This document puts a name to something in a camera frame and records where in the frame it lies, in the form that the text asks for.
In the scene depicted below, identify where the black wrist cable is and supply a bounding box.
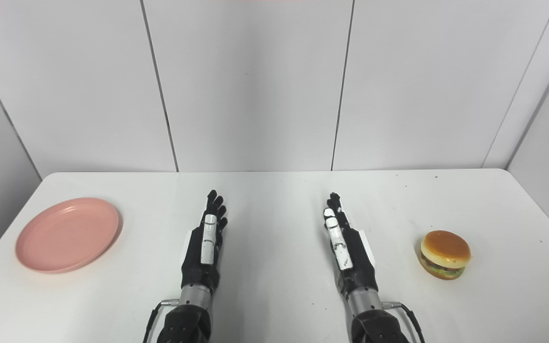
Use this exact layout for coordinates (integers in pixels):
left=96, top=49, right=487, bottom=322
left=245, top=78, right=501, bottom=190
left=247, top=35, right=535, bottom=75
left=142, top=299, right=180, bottom=343
left=382, top=301, right=426, bottom=343

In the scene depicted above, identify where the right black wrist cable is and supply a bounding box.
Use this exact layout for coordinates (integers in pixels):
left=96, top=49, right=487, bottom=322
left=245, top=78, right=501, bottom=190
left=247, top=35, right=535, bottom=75
left=382, top=301, right=426, bottom=343

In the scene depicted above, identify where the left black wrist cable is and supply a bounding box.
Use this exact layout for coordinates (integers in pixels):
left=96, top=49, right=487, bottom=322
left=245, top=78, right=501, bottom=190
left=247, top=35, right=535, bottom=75
left=142, top=299, right=180, bottom=343

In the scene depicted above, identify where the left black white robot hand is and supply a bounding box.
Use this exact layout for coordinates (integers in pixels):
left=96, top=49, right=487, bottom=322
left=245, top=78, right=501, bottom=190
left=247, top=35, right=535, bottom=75
left=181, top=190, right=228, bottom=294

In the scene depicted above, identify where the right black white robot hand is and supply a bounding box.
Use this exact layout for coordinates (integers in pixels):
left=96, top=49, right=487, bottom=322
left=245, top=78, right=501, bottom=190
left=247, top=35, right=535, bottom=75
left=323, top=192, right=379, bottom=299

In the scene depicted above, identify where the toy hamburger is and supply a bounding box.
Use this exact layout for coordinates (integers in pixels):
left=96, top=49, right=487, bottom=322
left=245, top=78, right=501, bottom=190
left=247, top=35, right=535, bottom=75
left=419, top=230, right=472, bottom=281

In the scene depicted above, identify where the pink round plate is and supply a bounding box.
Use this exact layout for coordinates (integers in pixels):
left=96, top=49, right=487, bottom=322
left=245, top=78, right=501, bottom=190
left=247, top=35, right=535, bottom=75
left=15, top=197, right=120, bottom=274

